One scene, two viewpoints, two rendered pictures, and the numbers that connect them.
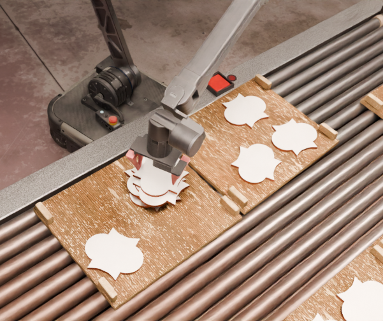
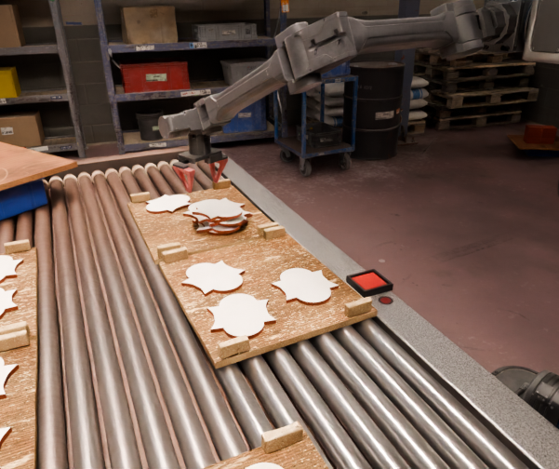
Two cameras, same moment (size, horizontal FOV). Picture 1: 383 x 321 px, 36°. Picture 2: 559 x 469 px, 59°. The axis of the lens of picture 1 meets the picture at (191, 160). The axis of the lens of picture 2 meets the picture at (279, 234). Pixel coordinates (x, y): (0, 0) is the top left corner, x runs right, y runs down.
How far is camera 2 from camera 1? 2.00 m
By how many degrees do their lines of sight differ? 84
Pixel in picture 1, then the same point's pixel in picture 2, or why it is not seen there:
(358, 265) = (26, 317)
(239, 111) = (302, 278)
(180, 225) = (172, 230)
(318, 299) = (27, 282)
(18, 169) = not seen: hidden behind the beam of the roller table
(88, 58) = not seen: outside the picture
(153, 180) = (213, 204)
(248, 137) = (259, 282)
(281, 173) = (189, 294)
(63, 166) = (272, 200)
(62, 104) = (526, 377)
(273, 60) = (432, 351)
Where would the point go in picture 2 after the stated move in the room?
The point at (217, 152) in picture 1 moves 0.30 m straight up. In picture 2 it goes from (246, 259) to (239, 138)
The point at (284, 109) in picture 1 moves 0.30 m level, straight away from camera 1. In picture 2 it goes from (300, 322) to (454, 381)
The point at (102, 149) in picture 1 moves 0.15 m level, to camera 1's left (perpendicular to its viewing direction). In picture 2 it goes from (284, 215) to (301, 197)
